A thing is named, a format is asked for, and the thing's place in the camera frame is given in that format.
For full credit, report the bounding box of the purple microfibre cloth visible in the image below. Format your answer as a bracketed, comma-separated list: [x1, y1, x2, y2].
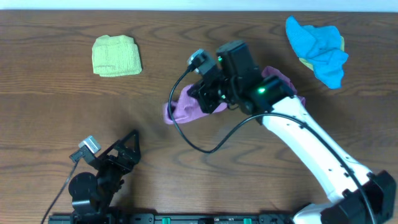
[171, 66, 305, 124]

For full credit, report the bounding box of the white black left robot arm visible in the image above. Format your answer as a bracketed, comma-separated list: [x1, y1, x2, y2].
[68, 130, 141, 223]

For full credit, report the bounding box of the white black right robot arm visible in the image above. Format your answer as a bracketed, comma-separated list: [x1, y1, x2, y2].
[187, 40, 397, 223]

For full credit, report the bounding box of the folded green cloth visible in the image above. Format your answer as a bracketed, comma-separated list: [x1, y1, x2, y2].
[91, 35, 142, 77]

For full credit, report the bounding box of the yellow-green cloth under blue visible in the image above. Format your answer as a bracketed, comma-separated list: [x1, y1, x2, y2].
[299, 36, 345, 71]

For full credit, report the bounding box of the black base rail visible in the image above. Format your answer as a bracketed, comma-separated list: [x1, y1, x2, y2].
[47, 213, 293, 224]

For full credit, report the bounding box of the black right camera cable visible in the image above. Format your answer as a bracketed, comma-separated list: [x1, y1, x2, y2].
[167, 67, 379, 224]

